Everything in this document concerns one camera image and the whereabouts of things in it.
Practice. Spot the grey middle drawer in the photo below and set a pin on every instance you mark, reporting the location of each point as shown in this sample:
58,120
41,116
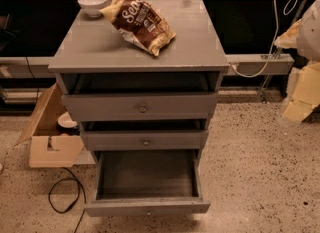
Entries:
144,140

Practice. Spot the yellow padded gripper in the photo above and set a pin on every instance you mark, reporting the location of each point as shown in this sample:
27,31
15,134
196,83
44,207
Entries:
310,34

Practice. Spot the brown yellow chip bag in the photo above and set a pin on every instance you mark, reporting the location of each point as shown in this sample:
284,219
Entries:
140,24

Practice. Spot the grey wooden drawer cabinet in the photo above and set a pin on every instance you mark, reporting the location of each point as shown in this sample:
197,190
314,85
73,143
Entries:
96,59

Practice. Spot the grey top drawer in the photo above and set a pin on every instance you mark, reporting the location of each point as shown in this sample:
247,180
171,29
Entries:
104,107

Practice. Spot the open cardboard box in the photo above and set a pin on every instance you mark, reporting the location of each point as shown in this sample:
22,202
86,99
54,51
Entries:
50,147

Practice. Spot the white ceramic bowl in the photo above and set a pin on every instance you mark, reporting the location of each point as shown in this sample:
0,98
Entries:
92,7

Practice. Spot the white bowl in box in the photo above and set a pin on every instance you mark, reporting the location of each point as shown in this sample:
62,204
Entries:
65,121

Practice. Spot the grey drawer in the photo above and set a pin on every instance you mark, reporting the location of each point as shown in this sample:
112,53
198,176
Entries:
144,140
147,183
104,107

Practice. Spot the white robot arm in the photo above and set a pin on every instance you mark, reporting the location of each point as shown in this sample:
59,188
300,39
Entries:
303,88

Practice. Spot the grey bottom drawer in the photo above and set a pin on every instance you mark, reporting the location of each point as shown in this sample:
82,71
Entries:
147,183

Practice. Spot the metal tripod stand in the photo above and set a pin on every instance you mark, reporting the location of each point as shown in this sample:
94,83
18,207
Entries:
302,35

